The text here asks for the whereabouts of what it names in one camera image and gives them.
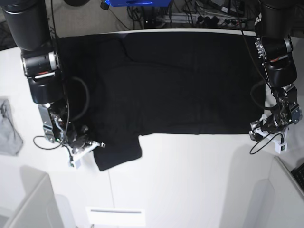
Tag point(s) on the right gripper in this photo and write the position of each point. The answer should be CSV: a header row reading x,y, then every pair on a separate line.
x,y
78,143

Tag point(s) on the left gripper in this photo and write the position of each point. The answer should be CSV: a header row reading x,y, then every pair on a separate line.
x,y
274,128

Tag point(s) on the black T-shirt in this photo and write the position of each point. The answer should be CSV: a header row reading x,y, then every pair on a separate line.
x,y
160,82

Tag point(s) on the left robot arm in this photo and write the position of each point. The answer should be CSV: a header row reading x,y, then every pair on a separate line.
x,y
274,46

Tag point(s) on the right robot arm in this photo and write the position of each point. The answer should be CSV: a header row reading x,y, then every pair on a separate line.
x,y
28,24

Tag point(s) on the black keyboard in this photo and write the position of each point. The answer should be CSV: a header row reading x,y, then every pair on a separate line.
x,y
298,174

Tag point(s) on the grey cloth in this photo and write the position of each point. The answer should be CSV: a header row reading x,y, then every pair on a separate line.
x,y
10,141

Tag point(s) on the white power strip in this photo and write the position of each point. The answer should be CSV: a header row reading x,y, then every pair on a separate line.
x,y
197,21

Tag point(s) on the blue box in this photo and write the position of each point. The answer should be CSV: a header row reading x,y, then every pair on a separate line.
x,y
139,3

